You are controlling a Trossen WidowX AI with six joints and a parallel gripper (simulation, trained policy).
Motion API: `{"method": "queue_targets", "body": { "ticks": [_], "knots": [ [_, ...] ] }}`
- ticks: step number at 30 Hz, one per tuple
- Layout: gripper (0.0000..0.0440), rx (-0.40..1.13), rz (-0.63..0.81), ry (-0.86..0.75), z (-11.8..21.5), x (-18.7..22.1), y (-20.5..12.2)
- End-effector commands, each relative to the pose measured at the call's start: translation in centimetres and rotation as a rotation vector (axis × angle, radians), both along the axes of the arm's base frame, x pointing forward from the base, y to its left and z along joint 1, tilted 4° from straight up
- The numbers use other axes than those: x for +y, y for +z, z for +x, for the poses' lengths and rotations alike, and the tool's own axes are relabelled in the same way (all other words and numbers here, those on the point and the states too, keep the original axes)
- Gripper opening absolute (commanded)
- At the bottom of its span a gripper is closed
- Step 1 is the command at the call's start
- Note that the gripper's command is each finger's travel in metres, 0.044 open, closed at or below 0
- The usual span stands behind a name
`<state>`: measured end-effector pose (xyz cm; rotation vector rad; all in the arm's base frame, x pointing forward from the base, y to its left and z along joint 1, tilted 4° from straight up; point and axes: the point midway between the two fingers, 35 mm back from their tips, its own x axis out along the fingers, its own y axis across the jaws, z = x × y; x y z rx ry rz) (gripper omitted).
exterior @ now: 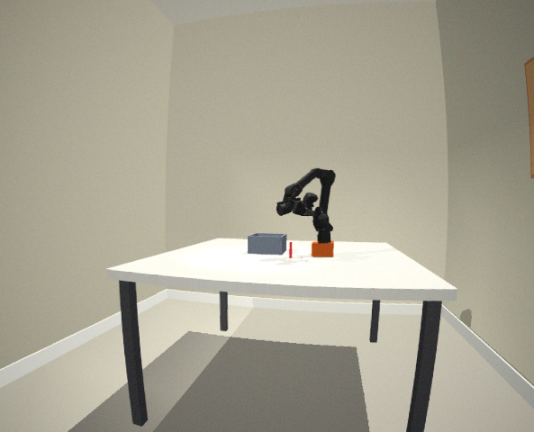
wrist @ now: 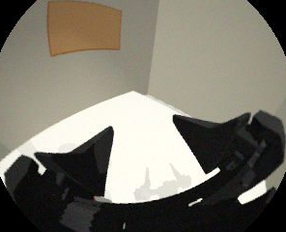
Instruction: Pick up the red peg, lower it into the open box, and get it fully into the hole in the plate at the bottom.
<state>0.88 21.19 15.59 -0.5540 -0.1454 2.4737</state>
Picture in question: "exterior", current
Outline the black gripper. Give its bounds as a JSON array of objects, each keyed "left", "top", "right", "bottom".
[{"left": 292, "top": 201, "right": 327, "bottom": 221}]

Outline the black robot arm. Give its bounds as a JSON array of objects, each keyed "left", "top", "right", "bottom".
[{"left": 276, "top": 168, "right": 336, "bottom": 244}]

